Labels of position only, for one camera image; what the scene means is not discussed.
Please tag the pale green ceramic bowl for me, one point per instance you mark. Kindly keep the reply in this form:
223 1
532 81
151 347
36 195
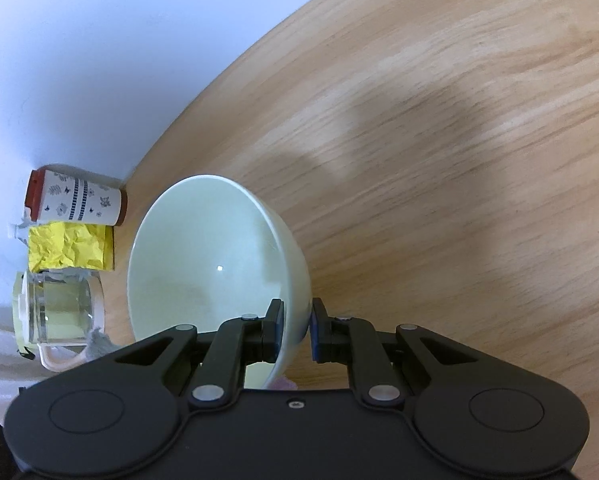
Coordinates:
208 250

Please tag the pink and grey cloth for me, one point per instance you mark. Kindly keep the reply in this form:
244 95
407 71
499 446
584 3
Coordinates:
98 344

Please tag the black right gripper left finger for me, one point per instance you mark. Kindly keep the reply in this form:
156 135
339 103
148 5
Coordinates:
225 354

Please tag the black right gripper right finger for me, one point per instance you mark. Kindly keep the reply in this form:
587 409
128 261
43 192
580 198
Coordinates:
355 343

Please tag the crumpled yellow paper box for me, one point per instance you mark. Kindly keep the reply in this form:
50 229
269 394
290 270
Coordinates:
63 245

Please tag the clear glass mug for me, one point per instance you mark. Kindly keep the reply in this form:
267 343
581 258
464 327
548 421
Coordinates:
54 312

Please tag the white patterned cup red lid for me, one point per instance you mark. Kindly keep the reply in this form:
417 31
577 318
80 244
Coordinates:
54 196

